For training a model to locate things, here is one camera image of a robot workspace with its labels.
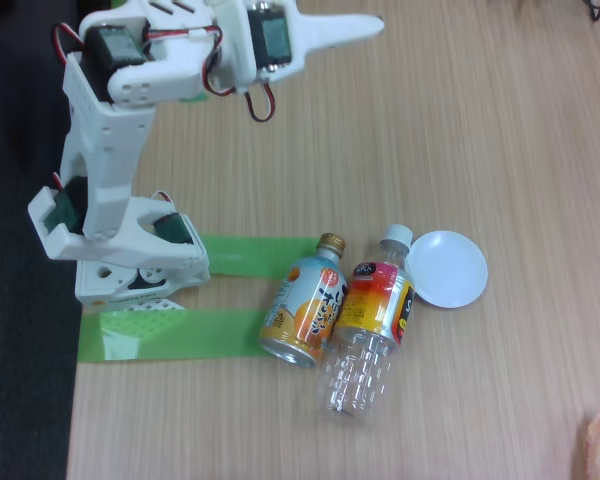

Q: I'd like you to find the white round plate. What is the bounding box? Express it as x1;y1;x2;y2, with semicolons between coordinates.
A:
407;229;490;310

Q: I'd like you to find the short green tape strip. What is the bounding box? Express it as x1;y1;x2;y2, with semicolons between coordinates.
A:
199;234;326;279

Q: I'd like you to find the clear plastic bottle red label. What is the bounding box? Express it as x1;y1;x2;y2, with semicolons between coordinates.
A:
319;223;417;429

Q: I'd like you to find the long green tape strip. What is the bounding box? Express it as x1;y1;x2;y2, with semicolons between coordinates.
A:
77;308;276;364

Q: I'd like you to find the orange juice bottle can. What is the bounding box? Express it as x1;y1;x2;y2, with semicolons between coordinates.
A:
258;232;349;369

